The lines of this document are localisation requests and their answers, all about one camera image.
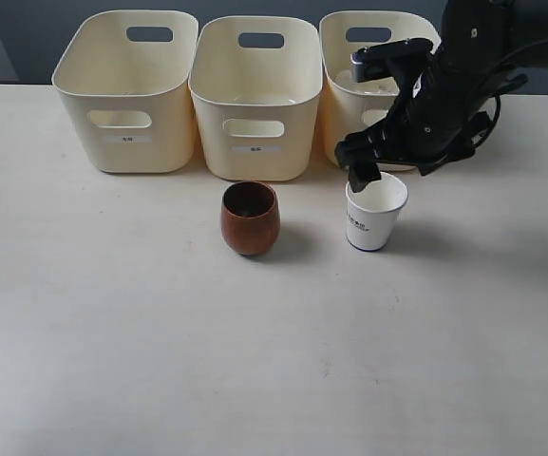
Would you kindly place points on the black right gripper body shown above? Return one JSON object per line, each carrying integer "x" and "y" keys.
{"x": 432, "y": 122}

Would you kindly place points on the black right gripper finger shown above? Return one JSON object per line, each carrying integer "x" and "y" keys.
{"x": 362, "y": 174}

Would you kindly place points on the white paper cup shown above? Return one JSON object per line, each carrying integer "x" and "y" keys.
{"x": 373, "y": 212}

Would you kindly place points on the brown wooden cup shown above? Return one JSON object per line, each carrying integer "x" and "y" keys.
{"x": 249, "y": 217}

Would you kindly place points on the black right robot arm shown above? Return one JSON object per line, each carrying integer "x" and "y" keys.
{"x": 506, "y": 35}

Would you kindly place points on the cream bin right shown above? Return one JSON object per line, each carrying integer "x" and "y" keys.
{"x": 348, "y": 106}

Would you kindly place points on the cream bin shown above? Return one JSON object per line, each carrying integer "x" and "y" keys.
{"x": 123, "y": 80}
{"x": 255, "y": 84}
{"x": 348, "y": 106}

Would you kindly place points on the cream bin middle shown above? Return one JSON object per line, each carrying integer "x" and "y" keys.
{"x": 255, "y": 84}

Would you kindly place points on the cream bin left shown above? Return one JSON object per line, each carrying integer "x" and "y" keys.
{"x": 123, "y": 80}

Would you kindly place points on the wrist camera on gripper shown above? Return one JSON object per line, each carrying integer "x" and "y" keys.
{"x": 402, "y": 60}

